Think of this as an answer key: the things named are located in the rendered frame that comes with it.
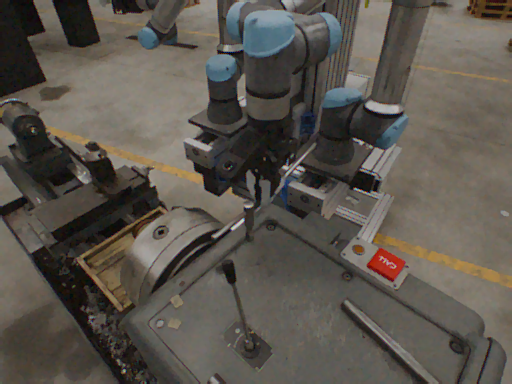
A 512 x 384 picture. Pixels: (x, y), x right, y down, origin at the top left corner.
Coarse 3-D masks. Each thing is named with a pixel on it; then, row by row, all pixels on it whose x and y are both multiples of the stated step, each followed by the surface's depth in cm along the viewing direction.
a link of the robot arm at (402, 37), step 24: (408, 0) 68; (432, 0) 68; (408, 24) 72; (384, 48) 79; (408, 48) 76; (384, 72) 81; (408, 72) 81; (384, 96) 85; (360, 120) 93; (384, 120) 88; (408, 120) 92; (384, 144) 91
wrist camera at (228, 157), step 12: (252, 132) 56; (264, 132) 55; (240, 144) 56; (252, 144) 55; (264, 144) 56; (228, 156) 55; (240, 156) 54; (252, 156) 54; (216, 168) 55; (228, 168) 54; (240, 168) 54; (228, 180) 55
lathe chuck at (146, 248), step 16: (160, 224) 78; (176, 224) 78; (192, 224) 78; (144, 240) 76; (160, 240) 75; (128, 256) 76; (144, 256) 74; (128, 272) 76; (144, 272) 73; (128, 288) 77
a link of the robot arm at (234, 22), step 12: (264, 0) 58; (276, 0) 58; (288, 0) 59; (300, 0) 60; (312, 0) 62; (324, 0) 66; (228, 12) 60; (240, 12) 58; (300, 12) 62; (228, 24) 60; (240, 24) 58; (240, 36) 60
